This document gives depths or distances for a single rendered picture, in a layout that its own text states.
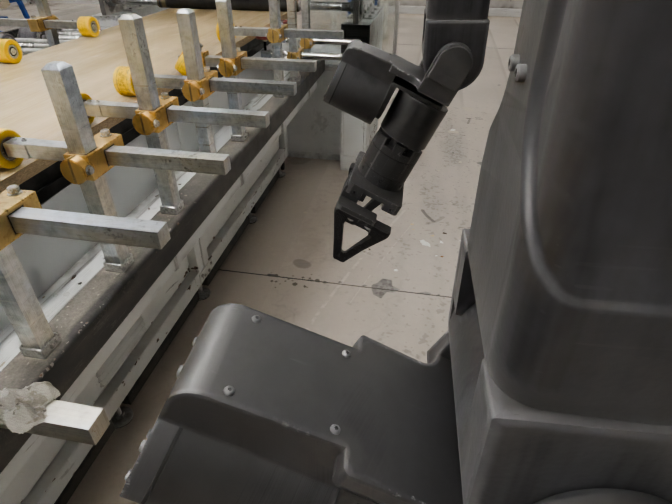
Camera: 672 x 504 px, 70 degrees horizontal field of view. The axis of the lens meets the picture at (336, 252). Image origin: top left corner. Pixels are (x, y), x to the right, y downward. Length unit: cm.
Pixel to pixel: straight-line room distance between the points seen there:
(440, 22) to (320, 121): 269
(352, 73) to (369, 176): 11
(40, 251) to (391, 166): 92
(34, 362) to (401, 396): 87
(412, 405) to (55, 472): 140
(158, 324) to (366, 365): 165
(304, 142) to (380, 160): 270
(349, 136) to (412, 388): 288
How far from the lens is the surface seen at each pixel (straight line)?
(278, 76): 214
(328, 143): 320
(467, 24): 50
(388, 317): 197
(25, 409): 66
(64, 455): 155
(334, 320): 195
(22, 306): 93
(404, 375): 16
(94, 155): 101
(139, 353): 171
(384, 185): 55
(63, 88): 97
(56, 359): 98
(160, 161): 98
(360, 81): 52
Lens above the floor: 133
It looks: 35 degrees down
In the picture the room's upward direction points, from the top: straight up
